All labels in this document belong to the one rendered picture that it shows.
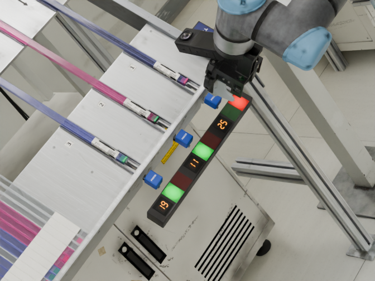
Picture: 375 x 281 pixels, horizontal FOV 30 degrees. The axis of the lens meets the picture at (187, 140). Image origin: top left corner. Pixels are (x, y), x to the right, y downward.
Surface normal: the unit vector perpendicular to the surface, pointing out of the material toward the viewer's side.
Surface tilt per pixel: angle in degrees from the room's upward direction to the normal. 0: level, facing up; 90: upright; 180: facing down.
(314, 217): 0
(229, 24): 89
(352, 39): 90
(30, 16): 46
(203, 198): 90
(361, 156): 90
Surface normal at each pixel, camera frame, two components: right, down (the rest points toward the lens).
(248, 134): -0.56, -0.67
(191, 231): 0.61, 0.05
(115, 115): 0.05, -0.43
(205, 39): -0.37, -0.63
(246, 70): -0.55, 0.74
